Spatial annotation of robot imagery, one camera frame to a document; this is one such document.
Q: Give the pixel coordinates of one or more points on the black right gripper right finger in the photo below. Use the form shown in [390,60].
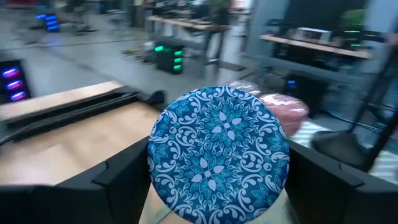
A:
[342,199]

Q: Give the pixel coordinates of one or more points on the maroon patterned round coaster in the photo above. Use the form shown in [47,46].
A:
[289,112]

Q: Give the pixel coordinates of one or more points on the computer with blue lights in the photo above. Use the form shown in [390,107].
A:
[48,21]

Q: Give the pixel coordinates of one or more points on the wooden workbench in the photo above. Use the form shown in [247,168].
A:
[314,46]
[189,24]

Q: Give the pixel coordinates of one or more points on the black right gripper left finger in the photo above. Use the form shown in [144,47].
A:
[77,199]

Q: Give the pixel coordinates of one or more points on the black metal candlestick holder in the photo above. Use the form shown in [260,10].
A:
[340,149]

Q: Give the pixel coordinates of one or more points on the dark blue floral coaster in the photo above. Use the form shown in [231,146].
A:
[217,155]

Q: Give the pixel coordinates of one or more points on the computer with green lights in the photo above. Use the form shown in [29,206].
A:
[169,57]

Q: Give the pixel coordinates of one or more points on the computer with purple lights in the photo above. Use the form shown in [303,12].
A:
[12,82]

